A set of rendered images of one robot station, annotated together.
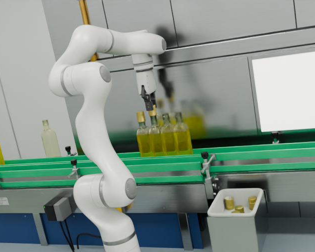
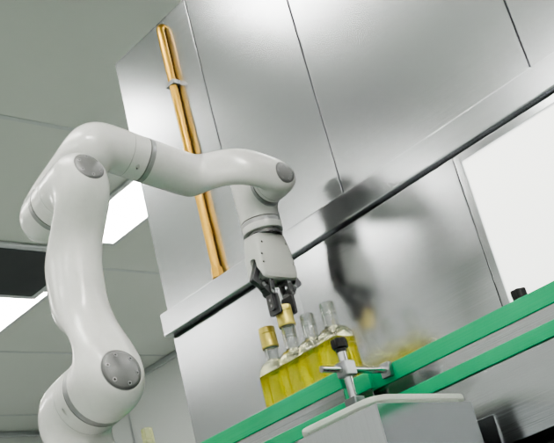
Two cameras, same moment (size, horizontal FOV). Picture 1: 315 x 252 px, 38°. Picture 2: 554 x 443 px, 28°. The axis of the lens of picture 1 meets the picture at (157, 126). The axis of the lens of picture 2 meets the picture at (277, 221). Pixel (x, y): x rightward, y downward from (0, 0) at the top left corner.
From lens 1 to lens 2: 1.28 m
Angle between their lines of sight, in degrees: 41
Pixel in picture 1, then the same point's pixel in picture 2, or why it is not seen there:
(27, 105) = not seen: outside the picture
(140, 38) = (222, 156)
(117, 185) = (87, 355)
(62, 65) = not seen: hidden behind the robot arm
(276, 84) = (516, 194)
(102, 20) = (228, 196)
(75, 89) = (45, 205)
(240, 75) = (448, 201)
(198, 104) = (388, 296)
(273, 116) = (527, 268)
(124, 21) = not seen: hidden behind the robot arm
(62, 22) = (172, 226)
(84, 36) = (80, 131)
